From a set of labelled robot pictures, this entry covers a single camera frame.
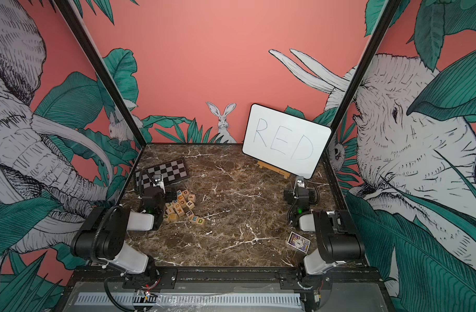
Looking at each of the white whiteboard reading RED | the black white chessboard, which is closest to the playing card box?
the white whiteboard reading RED

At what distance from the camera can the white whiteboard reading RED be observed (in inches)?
35.6

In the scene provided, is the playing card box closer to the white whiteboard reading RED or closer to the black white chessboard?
the white whiteboard reading RED

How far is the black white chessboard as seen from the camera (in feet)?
3.35

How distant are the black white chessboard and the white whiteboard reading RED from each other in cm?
40

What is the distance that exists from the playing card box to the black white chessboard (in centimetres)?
62

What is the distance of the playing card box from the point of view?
0.82 meters

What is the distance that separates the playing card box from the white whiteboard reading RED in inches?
11.5
